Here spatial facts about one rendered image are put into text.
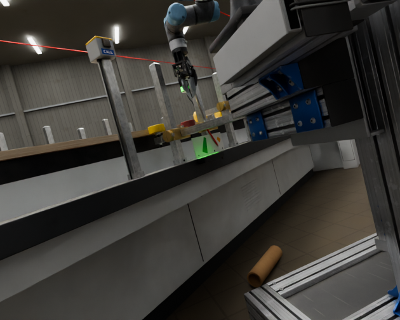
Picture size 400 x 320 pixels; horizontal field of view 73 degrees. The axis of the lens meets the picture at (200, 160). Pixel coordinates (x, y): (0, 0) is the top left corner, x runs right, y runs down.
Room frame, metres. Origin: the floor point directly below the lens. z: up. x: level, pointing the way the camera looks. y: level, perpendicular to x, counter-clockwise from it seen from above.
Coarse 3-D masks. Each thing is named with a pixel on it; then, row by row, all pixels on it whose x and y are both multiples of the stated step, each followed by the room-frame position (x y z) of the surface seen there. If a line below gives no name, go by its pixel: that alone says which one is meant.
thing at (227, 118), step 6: (228, 114) 1.06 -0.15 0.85; (210, 120) 1.11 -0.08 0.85; (216, 120) 1.10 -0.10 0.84; (222, 120) 1.08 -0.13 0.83; (228, 120) 1.06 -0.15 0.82; (192, 126) 1.17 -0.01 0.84; (198, 126) 1.16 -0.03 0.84; (204, 126) 1.14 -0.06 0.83; (210, 126) 1.12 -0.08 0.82; (186, 132) 1.20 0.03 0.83; (192, 132) 1.18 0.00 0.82; (156, 138) 1.31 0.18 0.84; (162, 138) 1.29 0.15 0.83
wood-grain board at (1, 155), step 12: (132, 132) 1.26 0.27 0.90; (144, 132) 1.31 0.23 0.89; (48, 144) 0.96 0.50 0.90; (60, 144) 0.99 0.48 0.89; (72, 144) 1.03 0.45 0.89; (84, 144) 1.06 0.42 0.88; (96, 144) 1.12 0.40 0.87; (0, 156) 0.84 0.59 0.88; (12, 156) 0.86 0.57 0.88; (24, 156) 0.90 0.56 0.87
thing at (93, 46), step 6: (96, 36) 0.96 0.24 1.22; (90, 42) 0.98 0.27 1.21; (96, 42) 0.96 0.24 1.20; (90, 48) 0.99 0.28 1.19; (96, 48) 0.97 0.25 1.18; (108, 48) 0.99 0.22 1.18; (90, 54) 0.99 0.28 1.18; (96, 54) 0.97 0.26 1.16; (102, 54) 0.97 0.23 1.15; (114, 54) 1.01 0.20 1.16; (90, 60) 1.00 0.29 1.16; (96, 60) 0.99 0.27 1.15
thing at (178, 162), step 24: (240, 144) 1.62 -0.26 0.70; (264, 144) 1.85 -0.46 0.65; (168, 168) 1.09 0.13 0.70; (192, 168) 1.21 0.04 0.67; (216, 168) 1.35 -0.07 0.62; (96, 192) 0.83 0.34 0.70; (120, 192) 0.89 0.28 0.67; (144, 192) 0.97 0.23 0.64; (24, 216) 0.68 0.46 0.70; (48, 216) 0.71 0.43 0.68; (72, 216) 0.76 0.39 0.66; (96, 216) 0.81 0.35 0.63; (0, 240) 0.62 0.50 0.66; (24, 240) 0.66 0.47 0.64
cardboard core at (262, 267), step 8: (272, 248) 1.51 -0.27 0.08; (280, 248) 1.52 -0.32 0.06; (264, 256) 1.44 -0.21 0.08; (272, 256) 1.44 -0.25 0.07; (280, 256) 1.49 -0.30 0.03; (256, 264) 1.38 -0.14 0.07; (264, 264) 1.37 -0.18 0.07; (272, 264) 1.40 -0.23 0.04; (256, 272) 1.30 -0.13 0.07; (264, 272) 1.32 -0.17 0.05; (248, 280) 1.33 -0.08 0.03; (256, 280) 1.35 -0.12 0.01; (264, 280) 1.32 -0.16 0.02
